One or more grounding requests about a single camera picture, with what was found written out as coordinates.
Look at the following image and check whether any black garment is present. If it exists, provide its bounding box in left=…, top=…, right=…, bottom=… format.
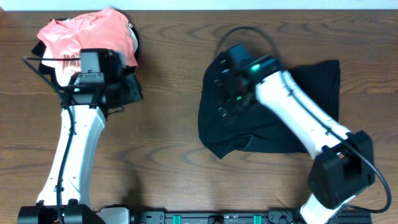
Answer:
left=198, top=52, right=341, bottom=159

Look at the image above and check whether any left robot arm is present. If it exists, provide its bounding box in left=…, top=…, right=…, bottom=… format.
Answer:
left=17, top=49, right=142, bottom=223

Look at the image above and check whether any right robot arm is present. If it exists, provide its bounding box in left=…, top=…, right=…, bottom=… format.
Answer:
left=217, top=44, right=377, bottom=223

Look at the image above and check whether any white folded t-shirt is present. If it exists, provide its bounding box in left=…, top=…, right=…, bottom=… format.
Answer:
left=41, top=22, right=139, bottom=86

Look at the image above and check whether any left black cable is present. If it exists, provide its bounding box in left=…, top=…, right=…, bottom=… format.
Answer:
left=21, top=55, right=81, bottom=224

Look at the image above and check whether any black cable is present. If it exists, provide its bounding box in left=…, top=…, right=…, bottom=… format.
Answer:
left=21, top=55, right=81, bottom=224
left=214, top=26, right=392, bottom=215

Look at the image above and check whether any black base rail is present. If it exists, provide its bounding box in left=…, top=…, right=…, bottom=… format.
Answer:
left=96, top=205, right=373, bottom=224

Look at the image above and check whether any right black cable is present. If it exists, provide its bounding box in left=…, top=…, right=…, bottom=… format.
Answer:
left=214, top=26, right=392, bottom=215

